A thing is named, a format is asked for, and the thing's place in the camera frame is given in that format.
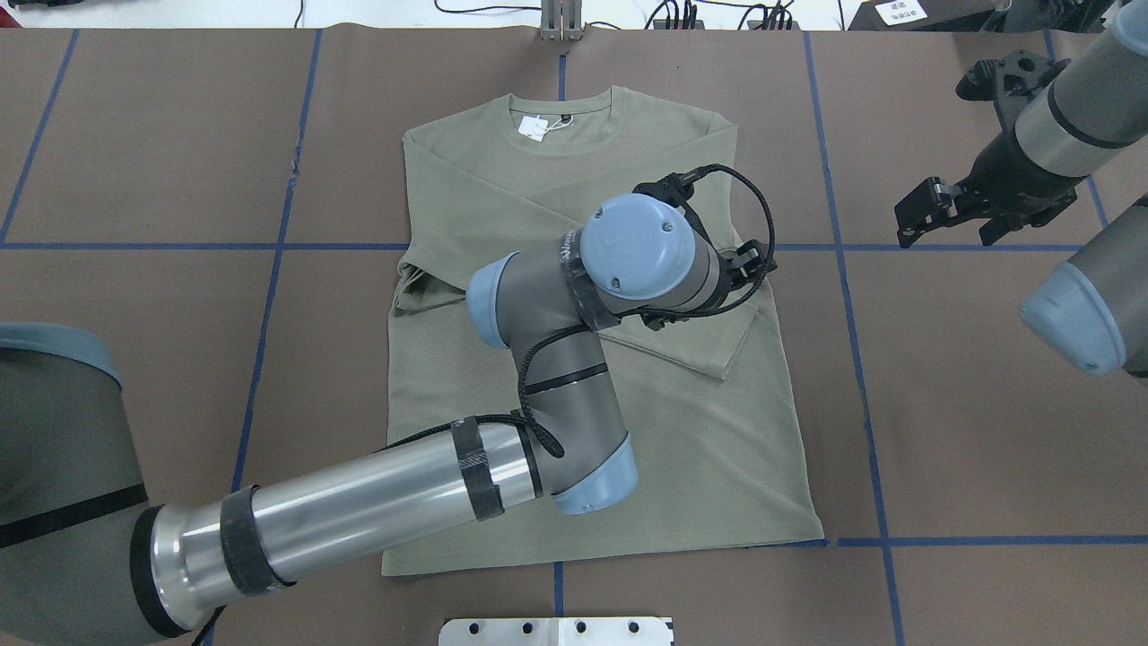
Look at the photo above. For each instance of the olive green long-sleeve shirt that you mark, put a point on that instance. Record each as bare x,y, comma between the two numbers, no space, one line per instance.
708,402

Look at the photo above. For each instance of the brown paper table cover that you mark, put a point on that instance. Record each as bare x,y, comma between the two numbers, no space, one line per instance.
88,560

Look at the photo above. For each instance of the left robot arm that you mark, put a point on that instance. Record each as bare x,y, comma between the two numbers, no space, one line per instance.
89,559

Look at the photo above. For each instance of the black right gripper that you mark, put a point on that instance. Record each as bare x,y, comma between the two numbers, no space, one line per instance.
1003,173

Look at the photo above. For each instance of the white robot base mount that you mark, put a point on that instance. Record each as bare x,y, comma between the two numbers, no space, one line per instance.
577,630

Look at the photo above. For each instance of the white shirt price tag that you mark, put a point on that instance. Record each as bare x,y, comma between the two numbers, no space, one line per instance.
534,127

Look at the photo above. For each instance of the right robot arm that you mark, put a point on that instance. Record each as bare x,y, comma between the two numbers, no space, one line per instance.
1060,121

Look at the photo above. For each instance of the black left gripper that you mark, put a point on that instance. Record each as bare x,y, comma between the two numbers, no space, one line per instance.
752,257

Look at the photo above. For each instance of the aluminium frame post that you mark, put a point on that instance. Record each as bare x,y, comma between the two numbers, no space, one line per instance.
561,20

